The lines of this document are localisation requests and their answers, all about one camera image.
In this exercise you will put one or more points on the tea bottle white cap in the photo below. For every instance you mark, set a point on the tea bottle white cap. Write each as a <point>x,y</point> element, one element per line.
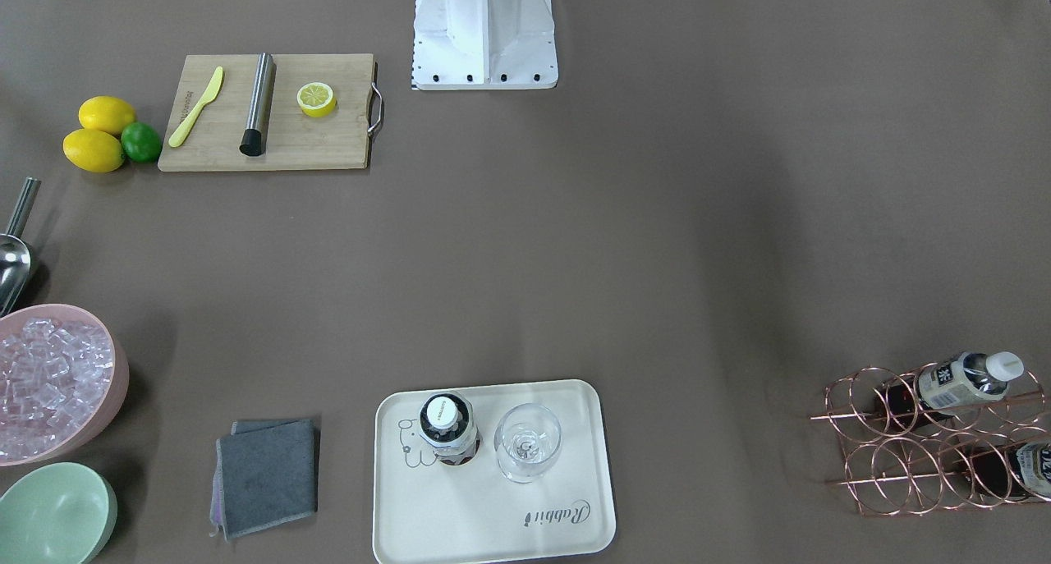
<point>448,425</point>

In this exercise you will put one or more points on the copper wire bottle basket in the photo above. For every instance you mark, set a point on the copper wire bottle basket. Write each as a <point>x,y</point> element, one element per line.
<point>895,460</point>

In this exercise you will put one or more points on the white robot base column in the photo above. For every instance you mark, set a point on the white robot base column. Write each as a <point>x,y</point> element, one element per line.
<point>484,45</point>

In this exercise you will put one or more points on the clear wine glass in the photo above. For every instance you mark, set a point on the clear wine glass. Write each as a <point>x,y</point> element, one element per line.
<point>528,442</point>

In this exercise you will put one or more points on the cream rabbit tray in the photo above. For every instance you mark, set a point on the cream rabbit tray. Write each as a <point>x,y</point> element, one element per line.
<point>425,511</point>

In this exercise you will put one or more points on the steel muddler black tip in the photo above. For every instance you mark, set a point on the steel muddler black tip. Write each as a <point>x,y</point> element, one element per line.
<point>255,134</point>

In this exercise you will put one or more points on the grey folded cloth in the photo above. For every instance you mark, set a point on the grey folded cloth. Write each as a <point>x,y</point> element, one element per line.
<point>266,475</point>

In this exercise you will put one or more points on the bamboo cutting board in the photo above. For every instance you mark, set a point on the bamboo cutting board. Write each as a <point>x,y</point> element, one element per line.
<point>293,141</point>

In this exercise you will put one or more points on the yellow plastic knife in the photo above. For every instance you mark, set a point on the yellow plastic knife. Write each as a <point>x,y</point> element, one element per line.
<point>209,95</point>

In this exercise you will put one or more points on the green lime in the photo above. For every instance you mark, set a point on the green lime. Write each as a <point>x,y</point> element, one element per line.
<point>141,143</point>

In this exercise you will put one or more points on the whole yellow lemon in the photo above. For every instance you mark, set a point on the whole yellow lemon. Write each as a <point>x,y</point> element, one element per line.
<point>106,113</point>

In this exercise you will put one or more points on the pink bowl of ice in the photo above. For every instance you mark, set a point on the pink bowl of ice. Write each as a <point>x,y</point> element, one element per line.
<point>64,378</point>

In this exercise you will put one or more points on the steel ice scoop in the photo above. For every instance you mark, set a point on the steel ice scoop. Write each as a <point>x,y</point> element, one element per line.
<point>17,262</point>

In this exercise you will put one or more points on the green empty bowl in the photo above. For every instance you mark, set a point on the green empty bowl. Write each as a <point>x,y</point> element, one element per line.
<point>60,513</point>

